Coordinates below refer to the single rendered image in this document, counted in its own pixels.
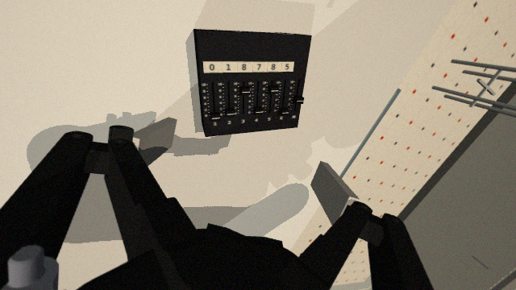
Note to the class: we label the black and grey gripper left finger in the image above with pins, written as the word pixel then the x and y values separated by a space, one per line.
pixel 36 218

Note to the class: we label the black lighting desk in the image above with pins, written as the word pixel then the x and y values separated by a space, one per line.
pixel 249 81

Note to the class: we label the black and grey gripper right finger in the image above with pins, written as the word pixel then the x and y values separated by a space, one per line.
pixel 394 261

